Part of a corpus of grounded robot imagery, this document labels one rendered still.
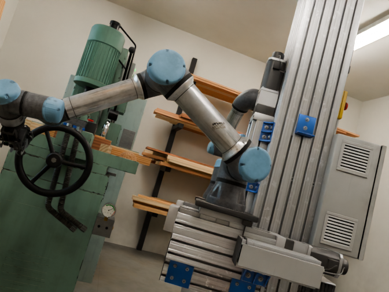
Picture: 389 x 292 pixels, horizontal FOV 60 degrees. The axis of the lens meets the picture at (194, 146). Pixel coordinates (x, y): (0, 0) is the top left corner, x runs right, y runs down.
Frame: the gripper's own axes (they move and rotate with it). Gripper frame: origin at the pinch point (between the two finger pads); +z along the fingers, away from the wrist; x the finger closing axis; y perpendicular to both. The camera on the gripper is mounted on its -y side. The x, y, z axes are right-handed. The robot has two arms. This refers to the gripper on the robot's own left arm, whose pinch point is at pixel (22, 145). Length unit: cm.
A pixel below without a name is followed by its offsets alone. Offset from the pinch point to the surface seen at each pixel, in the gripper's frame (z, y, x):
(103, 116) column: 39, -50, 22
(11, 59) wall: 188, -204, -103
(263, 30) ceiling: 88, -248, 154
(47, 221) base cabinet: 34.9, 15.2, 11.3
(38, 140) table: 18.9, -14.5, -0.4
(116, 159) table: 19.8, -14.0, 34.1
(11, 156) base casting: 23.1, -6.5, -9.2
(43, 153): 21.5, -9.9, 3.1
